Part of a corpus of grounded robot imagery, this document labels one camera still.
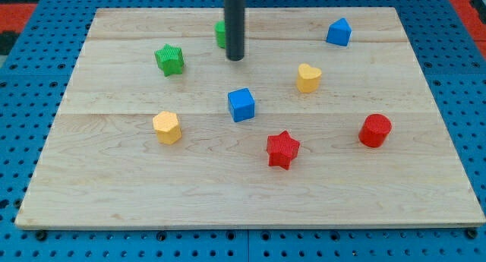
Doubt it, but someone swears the red star block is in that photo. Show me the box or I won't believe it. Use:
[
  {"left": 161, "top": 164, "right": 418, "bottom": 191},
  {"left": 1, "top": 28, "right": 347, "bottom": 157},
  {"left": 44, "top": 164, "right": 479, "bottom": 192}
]
[{"left": 266, "top": 131, "right": 300, "bottom": 170}]

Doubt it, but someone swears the green star block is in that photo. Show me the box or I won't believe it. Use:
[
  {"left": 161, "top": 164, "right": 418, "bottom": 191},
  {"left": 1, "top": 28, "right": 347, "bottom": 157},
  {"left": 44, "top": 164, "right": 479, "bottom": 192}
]
[{"left": 154, "top": 44, "right": 185, "bottom": 77}]

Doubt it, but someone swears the blue cube block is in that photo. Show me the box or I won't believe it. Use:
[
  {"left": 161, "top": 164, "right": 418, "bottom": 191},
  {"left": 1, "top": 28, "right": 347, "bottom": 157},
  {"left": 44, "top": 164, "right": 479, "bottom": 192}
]
[{"left": 227, "top": 88, "right": 255, "bottom": 122}]

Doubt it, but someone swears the yellow hexagon block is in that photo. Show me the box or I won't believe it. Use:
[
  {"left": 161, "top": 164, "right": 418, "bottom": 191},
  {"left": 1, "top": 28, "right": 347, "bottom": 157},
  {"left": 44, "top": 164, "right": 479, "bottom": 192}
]
[{"left": 153, "top": 111, "right": 181, "bottom": 145}]

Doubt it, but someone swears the yellow heart block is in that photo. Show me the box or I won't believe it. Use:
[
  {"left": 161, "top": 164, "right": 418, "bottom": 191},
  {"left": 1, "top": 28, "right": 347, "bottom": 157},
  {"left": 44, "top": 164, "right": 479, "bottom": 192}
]
[{"left": 295, "top": 63, "right": 322, "bottom": 93}]

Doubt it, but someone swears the light wooden board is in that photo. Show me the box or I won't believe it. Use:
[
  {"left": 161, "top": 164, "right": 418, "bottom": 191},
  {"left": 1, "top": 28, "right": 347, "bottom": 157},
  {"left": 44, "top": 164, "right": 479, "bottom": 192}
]
[{"left": 15, "top": 8, "right": 485, "bottom": 230}]

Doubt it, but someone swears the green cylinder block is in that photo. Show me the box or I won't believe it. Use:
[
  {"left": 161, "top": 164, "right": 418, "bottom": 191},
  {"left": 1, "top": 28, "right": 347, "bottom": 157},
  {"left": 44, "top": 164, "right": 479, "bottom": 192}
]
[{"left": 213, "top": 21, "right": 226, "bottom": 49}]

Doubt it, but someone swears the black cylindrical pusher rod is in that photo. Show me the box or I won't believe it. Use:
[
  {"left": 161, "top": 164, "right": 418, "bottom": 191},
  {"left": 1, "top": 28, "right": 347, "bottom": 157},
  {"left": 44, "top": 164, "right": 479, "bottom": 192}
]
[{"left": 223, "top": 0, "right": 245, "bottom": 62}]

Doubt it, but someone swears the red cylinder block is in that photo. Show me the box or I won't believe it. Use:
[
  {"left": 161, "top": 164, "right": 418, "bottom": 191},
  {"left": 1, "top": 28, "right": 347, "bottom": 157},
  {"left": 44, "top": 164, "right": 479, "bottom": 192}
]
[{"left": 358, "top": 113, "right": 393, "bottom": 148}]

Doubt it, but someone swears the blue pentagon house block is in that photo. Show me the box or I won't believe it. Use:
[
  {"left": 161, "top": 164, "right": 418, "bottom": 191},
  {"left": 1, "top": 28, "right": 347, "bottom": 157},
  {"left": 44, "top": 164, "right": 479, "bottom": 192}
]
[{"left": 326, "top": 17, "right": 352, "bottom": 46}]

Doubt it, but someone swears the blue perforated pegboard base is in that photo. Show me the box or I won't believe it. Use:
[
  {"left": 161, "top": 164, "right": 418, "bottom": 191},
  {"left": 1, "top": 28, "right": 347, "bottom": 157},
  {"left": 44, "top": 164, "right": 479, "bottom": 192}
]
[{"left": 1, "top": 0, "right": 485, "bottom": 261}]

